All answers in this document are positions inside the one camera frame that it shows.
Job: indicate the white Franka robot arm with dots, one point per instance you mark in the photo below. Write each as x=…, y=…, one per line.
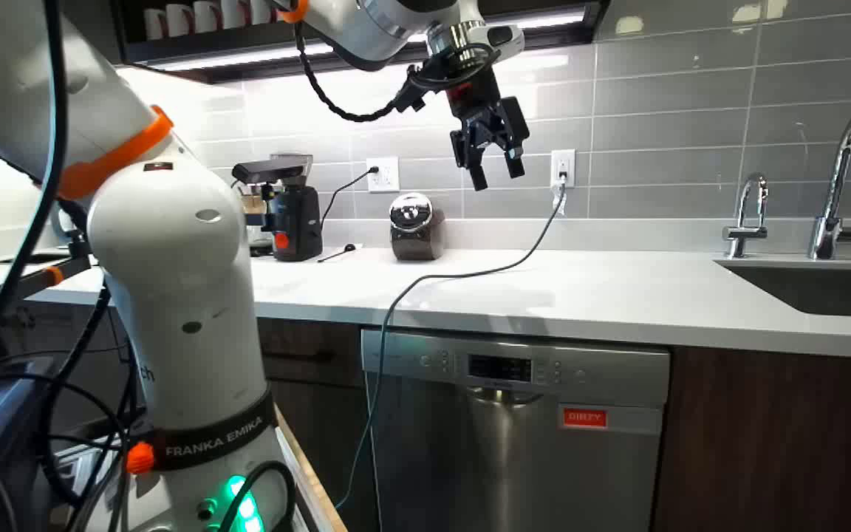
x=179, y=296

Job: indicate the small chrome faucet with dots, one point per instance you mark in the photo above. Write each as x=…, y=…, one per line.
x=745, y=232

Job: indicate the white mug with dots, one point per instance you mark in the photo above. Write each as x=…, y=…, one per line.
x=154, y=21
x=231, y=14
x=259, y=11
x=179, y=18
x=206, y=15

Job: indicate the wooden-edged robot table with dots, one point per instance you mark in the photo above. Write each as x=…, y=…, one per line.
x=311, y=489

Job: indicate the round dark chrome appliance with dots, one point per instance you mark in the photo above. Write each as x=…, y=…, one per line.
x=413, y=226

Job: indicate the dark upper shelf cabinet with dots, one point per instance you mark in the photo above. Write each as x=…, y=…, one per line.
x=249, y=46

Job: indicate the narrow dark wood cabinet door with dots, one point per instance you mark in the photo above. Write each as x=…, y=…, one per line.
x=324, y=444

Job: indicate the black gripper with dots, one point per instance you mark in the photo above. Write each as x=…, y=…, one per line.
x=485, y=114

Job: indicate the red dirty magnet sign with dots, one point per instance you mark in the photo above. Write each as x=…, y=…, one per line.
x=582, y=417

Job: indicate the dark wood cabinet drawer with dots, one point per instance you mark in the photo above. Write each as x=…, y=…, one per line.
x=311, y=352

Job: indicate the under-cabinet light strip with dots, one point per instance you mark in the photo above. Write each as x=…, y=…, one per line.
x=546, y=18

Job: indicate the wide dark wood cabinet door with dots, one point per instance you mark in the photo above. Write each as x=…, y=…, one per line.
x=780, y=444

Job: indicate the grey undermount sink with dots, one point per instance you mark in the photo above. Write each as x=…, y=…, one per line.
x=828, y=289

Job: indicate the small dark spoon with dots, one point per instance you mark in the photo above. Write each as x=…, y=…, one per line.
x=337, y=252

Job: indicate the white wall outlet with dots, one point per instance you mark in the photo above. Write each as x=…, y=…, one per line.
x=563, y=164
x=382, y=173

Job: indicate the stainless steel dishwasher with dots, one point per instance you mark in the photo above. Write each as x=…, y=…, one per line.
x=504, y=475

